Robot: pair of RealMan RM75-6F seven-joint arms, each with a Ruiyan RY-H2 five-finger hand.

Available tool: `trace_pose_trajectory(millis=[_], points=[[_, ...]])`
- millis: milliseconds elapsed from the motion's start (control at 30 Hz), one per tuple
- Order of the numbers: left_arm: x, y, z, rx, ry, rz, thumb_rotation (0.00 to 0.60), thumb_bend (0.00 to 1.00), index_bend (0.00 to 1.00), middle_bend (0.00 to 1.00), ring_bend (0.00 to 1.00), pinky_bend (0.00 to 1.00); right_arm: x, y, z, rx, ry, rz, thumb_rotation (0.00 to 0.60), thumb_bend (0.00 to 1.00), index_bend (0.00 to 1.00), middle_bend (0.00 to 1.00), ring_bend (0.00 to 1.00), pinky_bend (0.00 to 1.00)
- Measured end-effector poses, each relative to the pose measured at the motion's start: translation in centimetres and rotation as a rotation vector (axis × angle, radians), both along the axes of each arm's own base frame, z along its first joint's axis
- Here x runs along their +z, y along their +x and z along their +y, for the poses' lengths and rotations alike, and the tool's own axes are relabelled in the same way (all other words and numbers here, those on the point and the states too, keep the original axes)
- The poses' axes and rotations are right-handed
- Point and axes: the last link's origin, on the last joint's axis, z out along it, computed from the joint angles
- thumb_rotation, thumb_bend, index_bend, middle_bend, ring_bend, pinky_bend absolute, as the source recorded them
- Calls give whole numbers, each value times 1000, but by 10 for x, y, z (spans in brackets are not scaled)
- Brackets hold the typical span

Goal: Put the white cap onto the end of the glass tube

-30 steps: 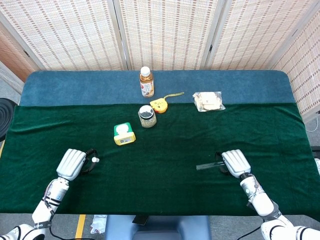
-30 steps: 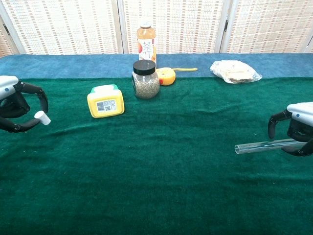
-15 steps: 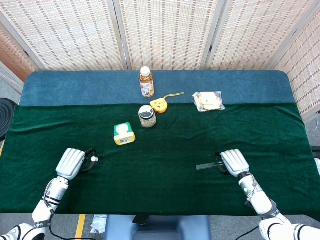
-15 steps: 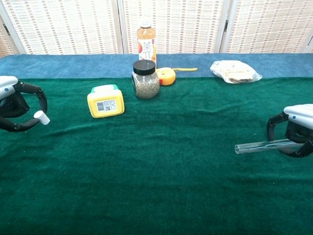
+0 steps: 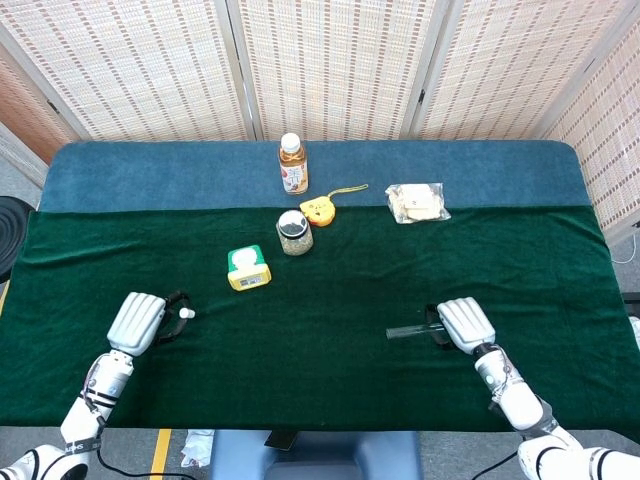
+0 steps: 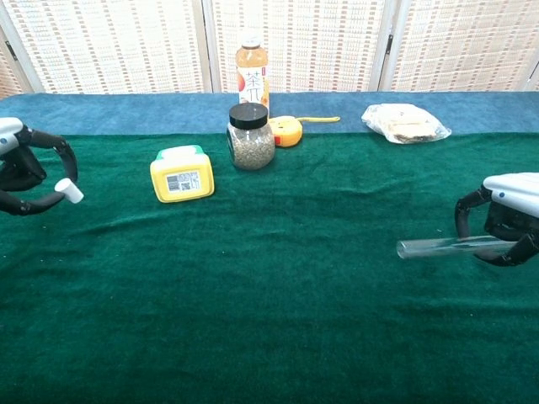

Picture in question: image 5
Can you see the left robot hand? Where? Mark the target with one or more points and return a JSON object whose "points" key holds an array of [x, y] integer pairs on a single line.
{"points": [[135, 322]]}

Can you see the small white cap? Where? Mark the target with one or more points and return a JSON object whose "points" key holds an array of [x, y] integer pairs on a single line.
{"points": [[188, 313]]}

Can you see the blue cloth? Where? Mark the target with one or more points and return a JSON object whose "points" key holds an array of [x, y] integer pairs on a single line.
{"points": [[175, 175]]}

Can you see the tea bottle with white cap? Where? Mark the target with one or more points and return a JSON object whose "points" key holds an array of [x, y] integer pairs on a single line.
{"points": [[294, 172]]}

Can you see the brown woven screen panel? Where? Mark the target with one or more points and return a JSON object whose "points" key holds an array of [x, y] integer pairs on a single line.
{"points": [[25, 110]]}

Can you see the yellow box with green lid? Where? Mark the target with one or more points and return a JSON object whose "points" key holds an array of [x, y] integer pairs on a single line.
{"points": [[247, 272]]}

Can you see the black round stool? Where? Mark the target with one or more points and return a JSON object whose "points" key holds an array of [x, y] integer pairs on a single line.
{"points": [[11, 235]]}

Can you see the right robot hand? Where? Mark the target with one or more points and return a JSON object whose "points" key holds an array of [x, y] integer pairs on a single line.
{"points": [[465, 322]]}

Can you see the clear bag of snacks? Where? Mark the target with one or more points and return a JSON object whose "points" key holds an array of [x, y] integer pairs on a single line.
{"points": [[417, 202]]}

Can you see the clear glass tube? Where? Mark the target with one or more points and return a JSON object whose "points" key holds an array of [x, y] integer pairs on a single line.
{"points": [[407, 332]]}

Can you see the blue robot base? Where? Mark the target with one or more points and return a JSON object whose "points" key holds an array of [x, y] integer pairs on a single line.
{"points": [[320, 457]]}

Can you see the glass jar with black lid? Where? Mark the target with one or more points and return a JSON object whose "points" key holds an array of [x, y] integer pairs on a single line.
{"points": [[294, 235]]}

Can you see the woven bamboo screen panel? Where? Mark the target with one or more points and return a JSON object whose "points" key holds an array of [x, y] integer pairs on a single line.
{"points": [[140, 70], [510, 70], [335, 65], [610, 150]]}

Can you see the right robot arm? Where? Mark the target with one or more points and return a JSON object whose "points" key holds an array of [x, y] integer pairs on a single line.
{"points": [[520, 400]]}

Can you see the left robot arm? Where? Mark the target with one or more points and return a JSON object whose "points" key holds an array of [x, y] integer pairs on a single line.
{"points": [[105, 385]]}

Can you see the green velvet cloth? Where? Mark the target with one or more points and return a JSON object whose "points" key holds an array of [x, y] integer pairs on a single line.
{"points": [[310, 370]]}

